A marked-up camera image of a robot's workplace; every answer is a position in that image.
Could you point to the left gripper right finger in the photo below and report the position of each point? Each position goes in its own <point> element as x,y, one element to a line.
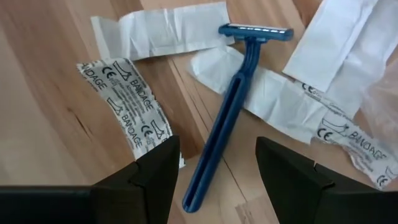
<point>311,199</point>

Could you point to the blue disposable razor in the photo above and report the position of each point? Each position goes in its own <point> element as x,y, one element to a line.
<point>224,124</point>

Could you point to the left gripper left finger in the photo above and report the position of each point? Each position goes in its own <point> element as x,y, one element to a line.
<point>140,193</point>

